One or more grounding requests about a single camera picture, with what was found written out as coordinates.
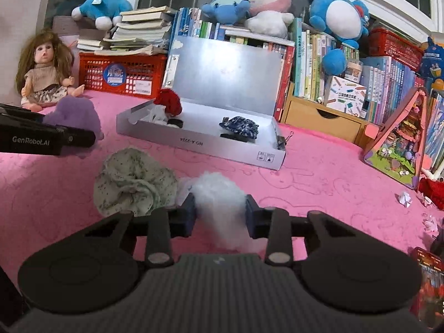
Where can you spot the white fluffy fur ball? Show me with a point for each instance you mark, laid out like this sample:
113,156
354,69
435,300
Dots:
218,208

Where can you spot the small pink plush toy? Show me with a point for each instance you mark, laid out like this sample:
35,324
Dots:
430,223

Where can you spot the small blue plush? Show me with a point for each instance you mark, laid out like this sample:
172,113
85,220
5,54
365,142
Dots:
225,10

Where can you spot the row of upright books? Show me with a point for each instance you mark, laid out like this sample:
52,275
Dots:
308,66

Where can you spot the small black round object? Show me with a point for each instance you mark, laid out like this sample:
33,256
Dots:
176,123

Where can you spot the white pink frilly cloth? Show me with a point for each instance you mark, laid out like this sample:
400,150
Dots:
184,187

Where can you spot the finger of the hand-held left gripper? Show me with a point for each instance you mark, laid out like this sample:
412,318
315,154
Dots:
20,112
79,138

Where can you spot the brown haired baby doll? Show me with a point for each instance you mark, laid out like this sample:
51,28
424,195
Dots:
43,76

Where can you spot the white tissue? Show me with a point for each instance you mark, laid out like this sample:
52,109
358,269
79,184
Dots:
152,114

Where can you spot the pink white bunny plush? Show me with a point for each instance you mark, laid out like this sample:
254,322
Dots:
267,3

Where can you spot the pink triangular miniature house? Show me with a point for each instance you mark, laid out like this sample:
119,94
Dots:
399,152

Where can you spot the green floral cloth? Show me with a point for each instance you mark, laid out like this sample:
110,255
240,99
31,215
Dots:
131,180

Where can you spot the purple fluffy pompom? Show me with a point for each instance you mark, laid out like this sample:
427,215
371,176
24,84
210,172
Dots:
76,114

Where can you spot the red knitted cloth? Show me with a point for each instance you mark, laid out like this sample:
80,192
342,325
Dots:
170,100

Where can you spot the wooden drawer box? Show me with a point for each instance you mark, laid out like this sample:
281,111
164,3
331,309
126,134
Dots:
305,114

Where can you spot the large blue round plush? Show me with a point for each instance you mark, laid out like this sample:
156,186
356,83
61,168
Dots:
340,17

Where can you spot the grey grid pattern box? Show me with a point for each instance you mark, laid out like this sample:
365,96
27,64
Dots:
66,26

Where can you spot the stack of books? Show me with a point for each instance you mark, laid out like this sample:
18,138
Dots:
142,31

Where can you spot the red plastic basket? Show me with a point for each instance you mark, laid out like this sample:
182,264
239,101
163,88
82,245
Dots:
395,48

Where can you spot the small white paper origami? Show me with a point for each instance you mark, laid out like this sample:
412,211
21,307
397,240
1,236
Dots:
405,199

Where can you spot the small jar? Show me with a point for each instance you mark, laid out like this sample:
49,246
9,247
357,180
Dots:
353,73

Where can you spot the blue white elephant plush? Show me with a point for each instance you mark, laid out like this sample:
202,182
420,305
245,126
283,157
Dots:
100,7

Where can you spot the pink bunny print blanket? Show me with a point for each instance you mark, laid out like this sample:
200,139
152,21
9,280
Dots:
312,187

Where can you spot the red plastic crate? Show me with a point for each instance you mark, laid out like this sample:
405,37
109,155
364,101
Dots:
142,73

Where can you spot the grey file box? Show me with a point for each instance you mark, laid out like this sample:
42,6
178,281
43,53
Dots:
225,73

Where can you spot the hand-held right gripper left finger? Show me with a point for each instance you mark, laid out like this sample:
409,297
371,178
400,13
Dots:
189,215

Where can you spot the white plastic pipe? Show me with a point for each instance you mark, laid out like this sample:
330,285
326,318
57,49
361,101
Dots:
438,168

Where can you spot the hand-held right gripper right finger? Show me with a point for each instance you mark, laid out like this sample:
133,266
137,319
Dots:
252,215

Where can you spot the black binder clips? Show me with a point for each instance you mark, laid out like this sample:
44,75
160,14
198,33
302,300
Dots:
282,142

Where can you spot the white colourful patterned box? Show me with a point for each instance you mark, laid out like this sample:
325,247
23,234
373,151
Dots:
347,97

